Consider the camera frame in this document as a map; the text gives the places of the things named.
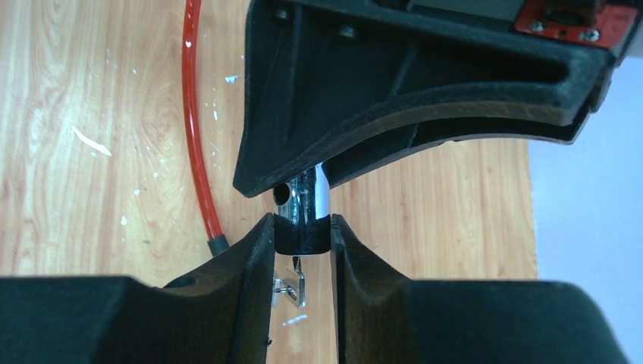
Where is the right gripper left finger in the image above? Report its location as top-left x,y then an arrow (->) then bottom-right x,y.
1,214 -> 274,363

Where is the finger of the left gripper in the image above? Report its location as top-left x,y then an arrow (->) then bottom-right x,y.
233,1 -> 616,197
324,108 -> 596,187

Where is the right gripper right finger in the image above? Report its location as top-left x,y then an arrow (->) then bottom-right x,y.
331,215 -> 627,363

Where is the silver key with ring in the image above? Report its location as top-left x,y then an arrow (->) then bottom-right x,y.
272,256 -> 306,309

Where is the red cable lock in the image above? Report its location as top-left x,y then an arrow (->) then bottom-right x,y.
181,1 -> 330,257

